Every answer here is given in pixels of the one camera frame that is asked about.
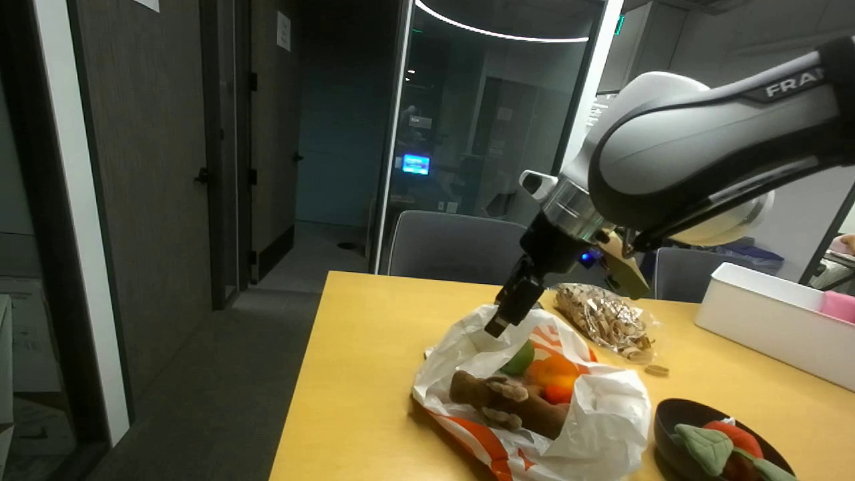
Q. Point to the small lit monitor screen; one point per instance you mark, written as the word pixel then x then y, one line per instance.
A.
pixel 415 164

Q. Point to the grey chair at right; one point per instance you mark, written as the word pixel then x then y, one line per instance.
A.
pixel 685 272

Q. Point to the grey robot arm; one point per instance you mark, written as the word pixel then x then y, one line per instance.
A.
pixel 680 161

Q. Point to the clear bag of nuts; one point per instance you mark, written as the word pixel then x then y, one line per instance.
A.
pixel 605 319

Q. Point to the red strawberry plush toy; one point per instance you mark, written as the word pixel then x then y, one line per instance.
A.
pixel 721 453

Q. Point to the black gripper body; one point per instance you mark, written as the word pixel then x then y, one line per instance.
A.
pixel 542 248

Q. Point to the white cardboard box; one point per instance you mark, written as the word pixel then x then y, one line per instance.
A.
pixel 778 319

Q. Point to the white orange plastic bag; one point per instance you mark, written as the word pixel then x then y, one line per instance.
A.
pixel 607 418

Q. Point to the grey office chair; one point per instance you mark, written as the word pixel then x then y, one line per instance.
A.
pixel 453 245

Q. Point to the green plush toy in bag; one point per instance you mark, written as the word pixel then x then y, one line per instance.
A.
pixel 519 360

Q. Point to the black round pan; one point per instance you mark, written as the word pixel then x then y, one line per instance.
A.
pixel 680 408

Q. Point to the pink object on box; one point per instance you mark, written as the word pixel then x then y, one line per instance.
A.
pixel 839 304

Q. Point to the orange plush toy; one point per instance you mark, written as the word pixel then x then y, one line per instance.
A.
pixel 554 376

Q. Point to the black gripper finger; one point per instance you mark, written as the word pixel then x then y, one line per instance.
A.
pixel 494 323

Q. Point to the brown plush animal toy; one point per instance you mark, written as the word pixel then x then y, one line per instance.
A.
pixel 507 400

